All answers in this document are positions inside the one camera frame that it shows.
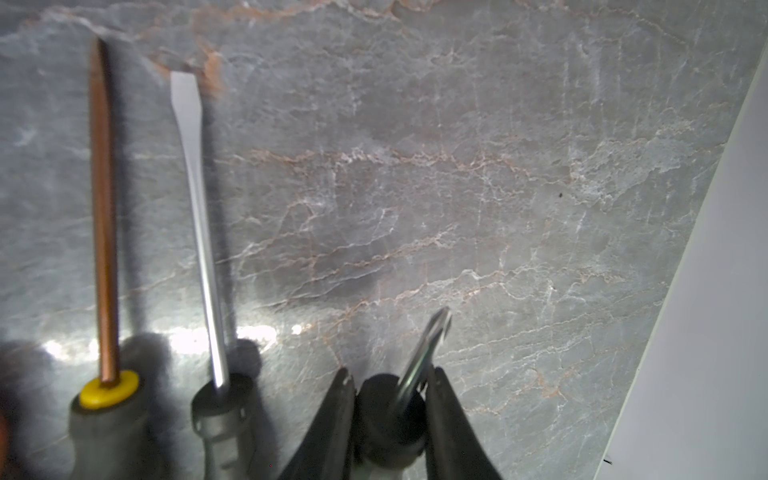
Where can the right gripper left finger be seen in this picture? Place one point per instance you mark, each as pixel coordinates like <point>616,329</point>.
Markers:
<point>326,450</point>

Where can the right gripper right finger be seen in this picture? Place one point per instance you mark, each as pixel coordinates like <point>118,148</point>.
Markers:
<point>453,451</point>

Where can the black yellow stubby screwdriver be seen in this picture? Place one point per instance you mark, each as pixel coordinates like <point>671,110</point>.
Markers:
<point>390,429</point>

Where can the yellow collar screwdriver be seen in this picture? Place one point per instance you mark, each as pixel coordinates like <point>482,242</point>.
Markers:
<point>107,423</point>

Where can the white storage box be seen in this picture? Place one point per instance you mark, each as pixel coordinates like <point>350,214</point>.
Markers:
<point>697,408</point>

